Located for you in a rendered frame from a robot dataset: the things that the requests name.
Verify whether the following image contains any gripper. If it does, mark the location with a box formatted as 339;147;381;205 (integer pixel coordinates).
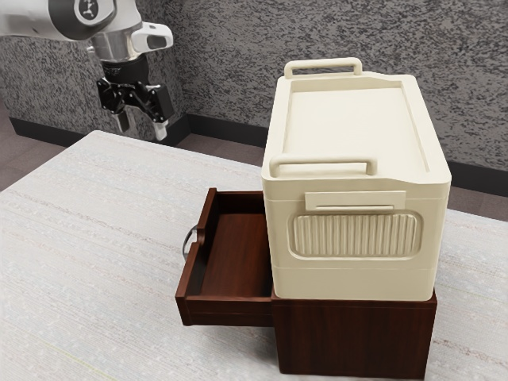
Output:
96;55;175;140

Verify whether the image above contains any dark wooden drawer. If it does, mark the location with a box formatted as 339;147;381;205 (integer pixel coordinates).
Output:
175;187;275;328

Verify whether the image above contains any cream box with lid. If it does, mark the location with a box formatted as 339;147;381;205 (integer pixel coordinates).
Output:
261;56;453;301

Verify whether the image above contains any dark wooden cabinet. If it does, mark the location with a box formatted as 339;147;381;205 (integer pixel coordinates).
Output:
270;287;439;375

